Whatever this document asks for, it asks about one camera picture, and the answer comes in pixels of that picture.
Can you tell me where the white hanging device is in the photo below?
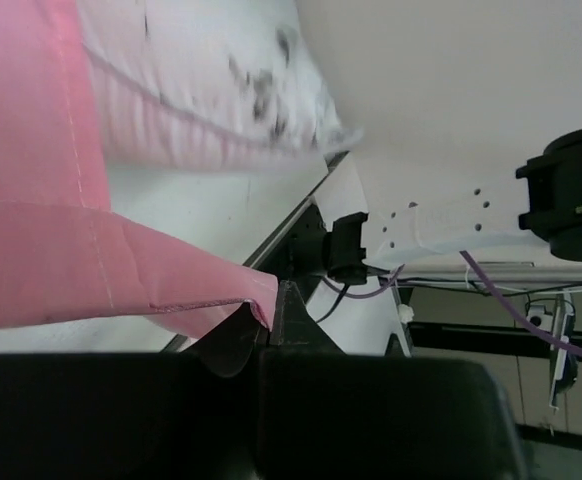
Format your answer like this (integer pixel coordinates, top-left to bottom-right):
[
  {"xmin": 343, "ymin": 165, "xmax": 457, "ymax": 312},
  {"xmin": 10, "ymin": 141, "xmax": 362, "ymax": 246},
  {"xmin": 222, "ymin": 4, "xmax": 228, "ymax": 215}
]
[{"xmin": 545, "ymin": 292, "xmax": 580, "ymax": 416}]

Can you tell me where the pink fabric pillowcase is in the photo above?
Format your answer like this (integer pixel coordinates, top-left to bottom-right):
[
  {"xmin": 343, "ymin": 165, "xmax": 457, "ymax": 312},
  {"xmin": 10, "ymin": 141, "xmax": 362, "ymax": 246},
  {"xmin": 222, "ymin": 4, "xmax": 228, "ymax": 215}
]
[{"xmin": 0, "ymin": 1, "xmax": 278, "ymax": 336}]

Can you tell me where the aluminium table edge rail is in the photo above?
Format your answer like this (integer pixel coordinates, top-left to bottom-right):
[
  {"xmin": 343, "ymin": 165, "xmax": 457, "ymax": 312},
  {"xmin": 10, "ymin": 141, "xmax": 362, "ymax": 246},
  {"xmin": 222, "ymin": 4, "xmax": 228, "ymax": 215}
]
[{"xmin": 163, "ymin": 149, "xmax": 350, "ymax": 354}]

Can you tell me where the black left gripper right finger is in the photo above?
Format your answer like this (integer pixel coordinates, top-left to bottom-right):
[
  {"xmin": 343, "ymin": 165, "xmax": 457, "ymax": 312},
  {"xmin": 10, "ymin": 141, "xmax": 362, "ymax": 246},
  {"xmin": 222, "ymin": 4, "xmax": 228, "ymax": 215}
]
[{"xmin": 269, "ymin": 281, "xmax": 343, "ymax": 354}]

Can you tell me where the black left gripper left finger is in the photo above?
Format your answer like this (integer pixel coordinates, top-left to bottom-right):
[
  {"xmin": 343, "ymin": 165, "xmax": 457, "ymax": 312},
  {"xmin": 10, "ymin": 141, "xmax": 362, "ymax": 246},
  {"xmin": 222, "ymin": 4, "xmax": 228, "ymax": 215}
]
[{"xmin": 183, "ymin": 303, "xmax": 270, "ymax": 379}]

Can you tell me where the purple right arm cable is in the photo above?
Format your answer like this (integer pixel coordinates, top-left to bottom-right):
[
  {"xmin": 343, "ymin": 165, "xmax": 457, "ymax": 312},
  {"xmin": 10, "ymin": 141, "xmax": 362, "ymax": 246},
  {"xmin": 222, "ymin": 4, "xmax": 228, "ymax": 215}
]
[{"xmin": 340, "ymin": 248, "xmax": 582, "ymax": 365}]

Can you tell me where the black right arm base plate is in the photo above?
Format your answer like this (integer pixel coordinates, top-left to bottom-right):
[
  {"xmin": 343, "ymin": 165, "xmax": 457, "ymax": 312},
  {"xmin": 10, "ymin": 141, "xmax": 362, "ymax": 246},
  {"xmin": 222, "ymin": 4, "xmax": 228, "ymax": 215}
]
[{"xmin": 280, "ymin": 204, "xmax": 328, "ymax": 302}]

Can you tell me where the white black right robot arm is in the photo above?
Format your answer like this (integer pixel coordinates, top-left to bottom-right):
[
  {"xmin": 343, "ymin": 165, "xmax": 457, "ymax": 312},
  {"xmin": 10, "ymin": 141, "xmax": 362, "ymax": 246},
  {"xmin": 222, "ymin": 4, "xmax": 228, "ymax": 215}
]
[{"xmin": 323, "ymin": 130, "xmax": 582, "ymax": 285}]

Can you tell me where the white pillow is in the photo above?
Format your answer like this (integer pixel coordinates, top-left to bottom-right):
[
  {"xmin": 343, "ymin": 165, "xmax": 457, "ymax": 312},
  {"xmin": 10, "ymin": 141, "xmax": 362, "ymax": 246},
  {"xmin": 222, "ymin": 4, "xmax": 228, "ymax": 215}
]
[{"xmin": 77, "ymin": 0, "xmax": 362, "ymax": 172}]

